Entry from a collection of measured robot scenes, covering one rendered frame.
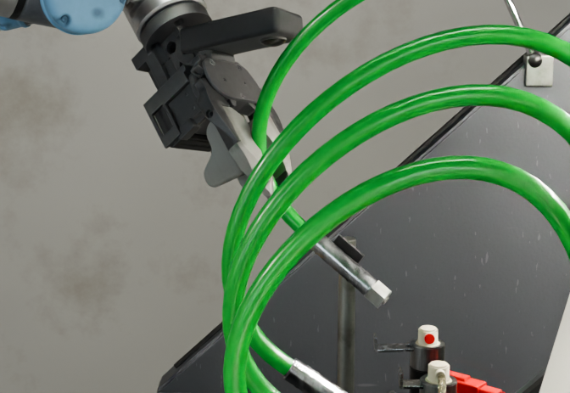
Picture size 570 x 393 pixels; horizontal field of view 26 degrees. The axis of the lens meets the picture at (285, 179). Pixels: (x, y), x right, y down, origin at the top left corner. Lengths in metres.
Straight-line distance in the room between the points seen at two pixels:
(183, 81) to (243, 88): 0.06
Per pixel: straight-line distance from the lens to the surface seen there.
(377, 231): 1.31
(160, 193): 2.99
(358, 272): 1.11
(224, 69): 1.16
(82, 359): 3.12
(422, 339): 1.01
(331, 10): 1.07
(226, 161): 1.12
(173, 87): 1.16
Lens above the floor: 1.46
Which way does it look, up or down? 12 degrees down
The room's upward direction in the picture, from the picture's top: straight up
